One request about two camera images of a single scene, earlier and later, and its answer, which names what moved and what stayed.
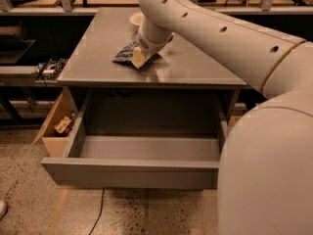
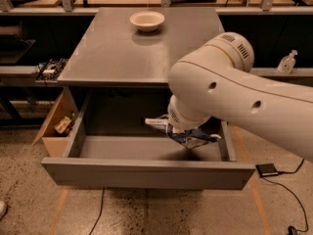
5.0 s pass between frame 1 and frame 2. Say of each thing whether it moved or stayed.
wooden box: stayed
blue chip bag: moved
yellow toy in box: stayed
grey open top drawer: stayed
